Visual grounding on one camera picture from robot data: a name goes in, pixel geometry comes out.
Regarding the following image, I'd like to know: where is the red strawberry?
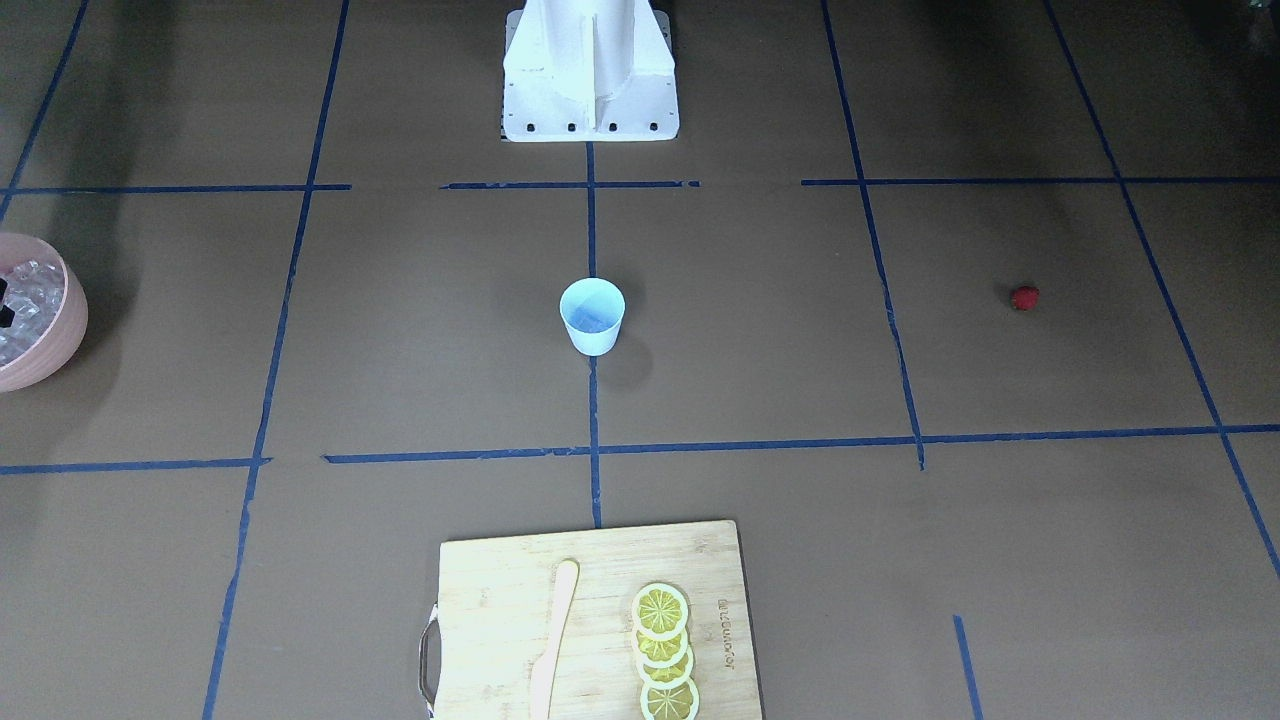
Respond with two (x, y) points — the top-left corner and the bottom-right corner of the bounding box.
(1009, 284), (1041, 313)

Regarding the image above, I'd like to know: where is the pile of clear ice cubes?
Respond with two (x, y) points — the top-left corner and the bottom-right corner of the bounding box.
(1, 259), (67, 366)

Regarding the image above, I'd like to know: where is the light blue cup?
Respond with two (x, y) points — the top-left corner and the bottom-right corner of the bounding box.
(559, 277), (626, 357)

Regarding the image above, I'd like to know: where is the pink bowl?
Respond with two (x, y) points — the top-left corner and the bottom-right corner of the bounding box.
(1, 232), (88, 393)

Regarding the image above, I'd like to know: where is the wooden cutting board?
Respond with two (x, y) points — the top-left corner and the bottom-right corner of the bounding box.
(420, 520), (763, 719)

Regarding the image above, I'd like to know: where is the yellow plastic knife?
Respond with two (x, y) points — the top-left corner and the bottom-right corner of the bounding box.
(527, 559), (580, 719)

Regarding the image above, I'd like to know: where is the lemon slice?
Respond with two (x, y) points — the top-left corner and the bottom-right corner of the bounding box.
(639, 679), (700, 720)
(631, 582), (690, 641)
(634, 648), (696, 691)
(634, 630), (689, 669)

